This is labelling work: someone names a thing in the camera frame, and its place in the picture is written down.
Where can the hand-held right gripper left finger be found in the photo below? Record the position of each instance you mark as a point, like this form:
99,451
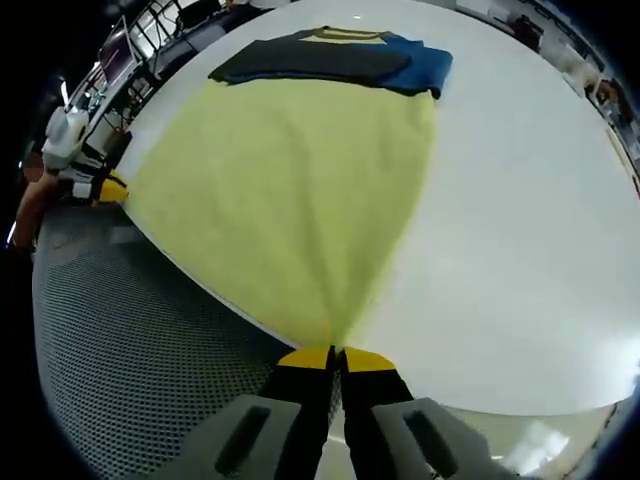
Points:
300,395

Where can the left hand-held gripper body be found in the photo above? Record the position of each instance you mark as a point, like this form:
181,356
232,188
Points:
62,140

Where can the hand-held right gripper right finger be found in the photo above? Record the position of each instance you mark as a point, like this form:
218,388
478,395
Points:
370,400

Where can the yellow blue grey garment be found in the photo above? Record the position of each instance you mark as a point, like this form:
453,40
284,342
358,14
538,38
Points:
280,175

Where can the large display screen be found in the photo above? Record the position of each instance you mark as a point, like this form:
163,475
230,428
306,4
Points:
117,50

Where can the black backpack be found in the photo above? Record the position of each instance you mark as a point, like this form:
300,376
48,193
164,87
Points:
528,32

